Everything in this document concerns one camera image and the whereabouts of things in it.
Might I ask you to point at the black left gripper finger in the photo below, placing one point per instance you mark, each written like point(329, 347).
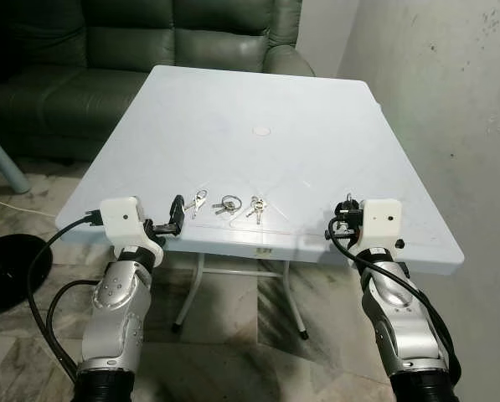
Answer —
point(177, 216)

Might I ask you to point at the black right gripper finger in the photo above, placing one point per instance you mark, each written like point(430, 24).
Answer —
point(347, 206)

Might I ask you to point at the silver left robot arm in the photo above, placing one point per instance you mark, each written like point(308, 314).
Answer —
point(120, 310)

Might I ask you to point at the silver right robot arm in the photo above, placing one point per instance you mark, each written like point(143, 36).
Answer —
point(404, 318)

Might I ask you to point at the silver key bunch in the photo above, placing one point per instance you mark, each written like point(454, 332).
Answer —
point(255, 207)
point(226, 205)
point(197, 202)

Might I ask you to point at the white plastic folding table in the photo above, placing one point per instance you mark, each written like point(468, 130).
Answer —
point(317, 167)

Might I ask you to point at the white metal table legs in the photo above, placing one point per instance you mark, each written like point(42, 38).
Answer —
point(189, 293)

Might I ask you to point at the small table edge sticker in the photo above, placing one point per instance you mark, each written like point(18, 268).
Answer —
point(262, 250)

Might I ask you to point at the round white table cap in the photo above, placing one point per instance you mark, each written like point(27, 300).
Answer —
point(261, 131)

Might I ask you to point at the black round floor base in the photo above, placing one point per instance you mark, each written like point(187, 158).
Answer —
point(7, 276)

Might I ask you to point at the grey-green slanted pole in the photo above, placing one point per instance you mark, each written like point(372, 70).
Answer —
point(2, 159)

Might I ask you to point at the dark green leather sofa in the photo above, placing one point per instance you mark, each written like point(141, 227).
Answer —
point(124, 50)

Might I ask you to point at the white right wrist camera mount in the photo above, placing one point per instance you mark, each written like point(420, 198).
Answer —
point(382, 222)

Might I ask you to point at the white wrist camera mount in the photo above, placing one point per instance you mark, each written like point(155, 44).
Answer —
point(120, 216)
point(382, 222)

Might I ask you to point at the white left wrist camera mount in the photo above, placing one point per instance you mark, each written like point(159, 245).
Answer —
point(120, 216)

